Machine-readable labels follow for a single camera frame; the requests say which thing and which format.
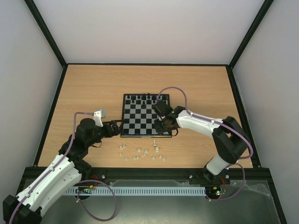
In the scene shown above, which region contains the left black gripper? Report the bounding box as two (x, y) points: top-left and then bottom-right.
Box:
(87, 120), (125, 147)

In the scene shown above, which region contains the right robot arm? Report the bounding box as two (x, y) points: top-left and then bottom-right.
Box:
(152, 102), (253, 183)

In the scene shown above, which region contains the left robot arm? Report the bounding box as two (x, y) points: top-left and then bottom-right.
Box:
(2, 118), (120, 224)

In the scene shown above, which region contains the black pieces row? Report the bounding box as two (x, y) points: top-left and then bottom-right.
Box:
(123, 93), (170, 105)

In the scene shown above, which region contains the left electronics board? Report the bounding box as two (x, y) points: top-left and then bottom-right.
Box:
(75, 185), (97, 194)

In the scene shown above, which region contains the electronics board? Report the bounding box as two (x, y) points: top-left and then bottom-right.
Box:
(75, 185), (97, 194)
(206, 185), (228, 196)

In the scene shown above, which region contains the right electronics board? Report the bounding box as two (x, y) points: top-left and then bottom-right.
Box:
(206, 185), (228, 196)

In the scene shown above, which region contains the black and grey chessboard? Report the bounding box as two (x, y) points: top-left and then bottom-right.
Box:
(120, 104), (172, 138)

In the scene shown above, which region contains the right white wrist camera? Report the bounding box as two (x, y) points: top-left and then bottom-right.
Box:
(152, 100), (173, 118)

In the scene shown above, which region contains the black frame rail front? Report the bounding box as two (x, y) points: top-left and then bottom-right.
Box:
(23, 167), (271, 185)

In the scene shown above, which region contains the white slotted cable duct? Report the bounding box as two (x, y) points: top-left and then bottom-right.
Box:
(63, 187), (206, 196)

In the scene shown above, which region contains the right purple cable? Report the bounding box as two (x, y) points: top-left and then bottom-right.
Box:
(157, 86), (254, 203)

